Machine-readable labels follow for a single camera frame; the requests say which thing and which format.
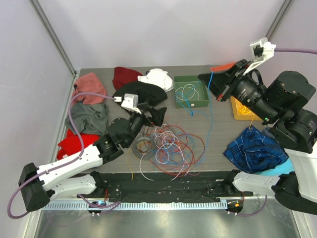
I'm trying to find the pink cloth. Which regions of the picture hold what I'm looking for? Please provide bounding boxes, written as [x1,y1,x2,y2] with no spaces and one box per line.
[72,72,107,105]

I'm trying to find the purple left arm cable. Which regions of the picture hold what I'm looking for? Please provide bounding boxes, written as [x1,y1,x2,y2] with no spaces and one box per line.
[6,93,117,219]

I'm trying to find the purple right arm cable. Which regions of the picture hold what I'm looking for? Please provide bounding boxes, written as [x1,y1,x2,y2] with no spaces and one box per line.
[273,47,317,55]

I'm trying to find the black cloth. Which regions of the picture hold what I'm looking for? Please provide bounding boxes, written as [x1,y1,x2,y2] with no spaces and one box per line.
[113,81,167,112]

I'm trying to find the yellow plastic bin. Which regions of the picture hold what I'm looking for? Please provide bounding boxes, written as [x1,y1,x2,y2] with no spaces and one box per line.
[230,97,262,121]

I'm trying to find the orange plastic bin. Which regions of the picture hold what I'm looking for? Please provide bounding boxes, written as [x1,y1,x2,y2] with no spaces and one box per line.
[210,62,235,72]

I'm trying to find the grey cloth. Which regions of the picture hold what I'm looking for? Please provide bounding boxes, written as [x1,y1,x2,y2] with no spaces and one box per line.
[70,102,108,136]

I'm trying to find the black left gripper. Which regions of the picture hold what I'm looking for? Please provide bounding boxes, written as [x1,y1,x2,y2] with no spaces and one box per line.
[124,102,165,147]

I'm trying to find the blue plaid shirt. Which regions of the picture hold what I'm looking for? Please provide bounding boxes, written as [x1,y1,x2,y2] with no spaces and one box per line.
[223,126,289,174]

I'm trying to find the dark red cloth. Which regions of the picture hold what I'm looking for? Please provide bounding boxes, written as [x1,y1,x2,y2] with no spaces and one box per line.
[112,67,142,90]

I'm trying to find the right aluminium frame post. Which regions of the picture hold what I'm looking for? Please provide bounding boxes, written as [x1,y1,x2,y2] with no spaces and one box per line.
[265,0,295,41]

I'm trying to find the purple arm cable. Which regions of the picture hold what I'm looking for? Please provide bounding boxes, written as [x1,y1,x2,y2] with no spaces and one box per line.
[273,47,317,55]
[6,93,117,219]

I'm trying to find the white cable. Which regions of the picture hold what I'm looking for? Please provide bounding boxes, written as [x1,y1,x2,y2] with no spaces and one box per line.
[176,83,200,102]
[138,126,196,181]

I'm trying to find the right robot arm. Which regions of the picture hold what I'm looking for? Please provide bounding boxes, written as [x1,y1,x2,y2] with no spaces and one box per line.
[198,60,317,215]

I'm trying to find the aluminium frame post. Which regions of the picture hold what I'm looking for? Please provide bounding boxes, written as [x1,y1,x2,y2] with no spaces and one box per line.
[265,0,295,41]
[29,0,77,77]

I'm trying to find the green plastic bin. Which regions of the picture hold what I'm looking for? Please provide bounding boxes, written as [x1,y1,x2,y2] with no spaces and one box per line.
[173,75,209,109]

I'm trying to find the grey coiled cable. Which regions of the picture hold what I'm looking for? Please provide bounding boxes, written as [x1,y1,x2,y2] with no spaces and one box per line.
[132,136,158,161]

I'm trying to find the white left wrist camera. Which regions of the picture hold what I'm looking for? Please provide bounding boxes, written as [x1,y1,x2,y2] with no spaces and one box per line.
[114,93,142,114]

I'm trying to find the turquoise cloth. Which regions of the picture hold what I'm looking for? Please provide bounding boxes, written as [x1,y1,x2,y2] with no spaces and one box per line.
[257,158,295,176]

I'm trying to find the white cloth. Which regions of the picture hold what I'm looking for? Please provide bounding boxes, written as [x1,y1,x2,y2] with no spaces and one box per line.
[137,68,174,92]

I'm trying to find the left aluminium frame post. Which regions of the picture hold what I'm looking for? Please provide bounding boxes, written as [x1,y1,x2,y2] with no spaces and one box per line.
[29,0,77,77]

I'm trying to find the bright yellow cable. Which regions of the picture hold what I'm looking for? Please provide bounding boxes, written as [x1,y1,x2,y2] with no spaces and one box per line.
[236,104,253,116]

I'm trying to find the bright red cloth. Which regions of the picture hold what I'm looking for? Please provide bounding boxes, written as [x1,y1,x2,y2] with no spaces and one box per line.
[56,129,100,160]

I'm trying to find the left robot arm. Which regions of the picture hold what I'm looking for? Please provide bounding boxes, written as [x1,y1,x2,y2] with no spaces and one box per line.
[18,103,167,212]

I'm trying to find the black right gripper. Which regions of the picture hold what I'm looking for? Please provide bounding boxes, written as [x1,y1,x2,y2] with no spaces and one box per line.
[199,59,279,123]

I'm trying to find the white slotted cable duct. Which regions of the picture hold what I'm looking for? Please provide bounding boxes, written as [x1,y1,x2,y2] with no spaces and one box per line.
[42,200,227,211]

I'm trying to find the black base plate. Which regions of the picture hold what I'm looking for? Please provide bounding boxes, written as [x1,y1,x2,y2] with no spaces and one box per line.
[85,170,253,203]

